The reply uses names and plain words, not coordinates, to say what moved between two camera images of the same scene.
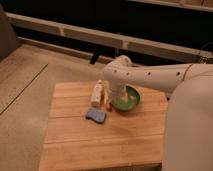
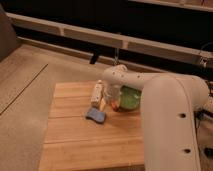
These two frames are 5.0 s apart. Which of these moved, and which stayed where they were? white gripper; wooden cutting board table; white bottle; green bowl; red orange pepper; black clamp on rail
Moved: white gripper; red orange pepper
Stayed: white bottle; wooden cutting board table; green bowl; black clamp on rail
